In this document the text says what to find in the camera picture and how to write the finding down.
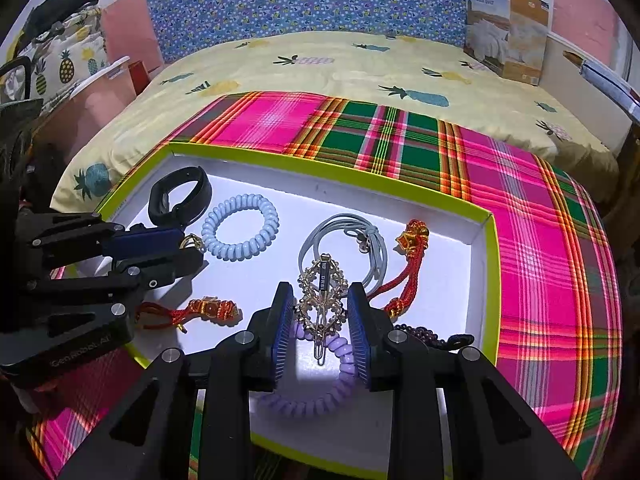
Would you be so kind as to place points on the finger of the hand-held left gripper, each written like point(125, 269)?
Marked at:
point(170, 265)
point(145, 242)

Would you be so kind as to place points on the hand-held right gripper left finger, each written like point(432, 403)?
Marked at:
point(280, 335)

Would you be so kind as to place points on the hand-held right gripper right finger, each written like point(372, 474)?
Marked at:
point(356, 335)

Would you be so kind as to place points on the red and gold bead charm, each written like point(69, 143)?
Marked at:
point(210, 308)

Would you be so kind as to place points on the gold hair clip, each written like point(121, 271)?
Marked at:
point(322, 282)

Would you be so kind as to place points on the yellow-green cardboard box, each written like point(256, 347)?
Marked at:
point(440, 280)

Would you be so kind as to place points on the black wristband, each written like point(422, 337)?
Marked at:
point(197, 185)

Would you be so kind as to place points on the pink storage box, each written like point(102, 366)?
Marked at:
point(95, 105)

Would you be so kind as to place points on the small red box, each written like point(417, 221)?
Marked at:
point(138, 77)

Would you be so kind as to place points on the pineapple print bag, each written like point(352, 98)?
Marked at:
point(65, 65)

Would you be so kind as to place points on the black bag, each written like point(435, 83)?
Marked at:
point(60, 7)

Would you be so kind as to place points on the yellow pineapple print bedsheet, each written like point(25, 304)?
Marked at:
point(350, 70)

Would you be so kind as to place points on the tan bedding package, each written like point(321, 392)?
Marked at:
point(530, 35)

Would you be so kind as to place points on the blue striped cloth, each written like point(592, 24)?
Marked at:
point(605, 80)

